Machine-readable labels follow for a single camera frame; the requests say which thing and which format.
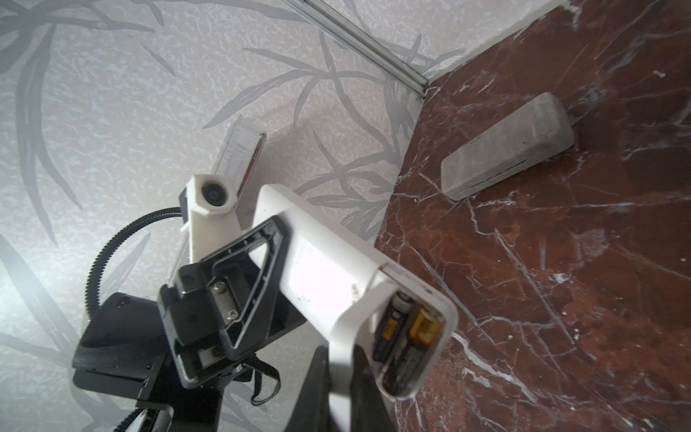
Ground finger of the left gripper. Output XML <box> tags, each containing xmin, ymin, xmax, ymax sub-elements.
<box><xmin>210</xmin><ymin>216</ymin><xmax>306</xmax><ymax>361</ymax></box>

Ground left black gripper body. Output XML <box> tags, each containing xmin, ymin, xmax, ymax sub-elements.
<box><xmin>158</xmin><ymin>263</ymin><xmax>254</xmax><ymax>390</ymax></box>

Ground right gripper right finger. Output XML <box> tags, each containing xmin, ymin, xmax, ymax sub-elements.
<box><xmin>350</xmin><ymin>346</ymin><xmax>396</xmax><ymax>432</ymax></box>

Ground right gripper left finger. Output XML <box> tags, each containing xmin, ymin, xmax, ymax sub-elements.
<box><xmin>284</xmin><ymin>346</ymin><xmax>330</xmax><ymax>432</ymax></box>

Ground black orange battery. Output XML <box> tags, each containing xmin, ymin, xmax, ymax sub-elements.
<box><xmin>372</xmin><ymin>292</ymin><xmax>414</xmax><ymax>363</ymax></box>
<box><xmin>383</xmin><ymin>307</ymin><xmax>444</xmax><ymax>396</ymax></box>

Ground white remote control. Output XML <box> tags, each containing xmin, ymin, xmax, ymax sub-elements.
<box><xmin>253</xmin><ymin>185</ymin><xmax>458</xmax><ymax>431</ymax></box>

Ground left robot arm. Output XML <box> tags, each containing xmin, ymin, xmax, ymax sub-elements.
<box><xmin>72</xmin><ymin>207</ymin><xmax>304</xmax><ymax>431</ymax></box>

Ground grey glasses case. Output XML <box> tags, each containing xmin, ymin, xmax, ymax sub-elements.
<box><xmin>441</xmin><ymin>93</ymin><xmax>575</xmax><ymax>201</ymax></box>

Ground clear acrylic wall shelf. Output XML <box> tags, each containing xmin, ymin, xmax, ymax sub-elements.
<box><xmin>212</xmin><ymin>116</ymin><xmax>267</xmax><ymax>198</ymax></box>

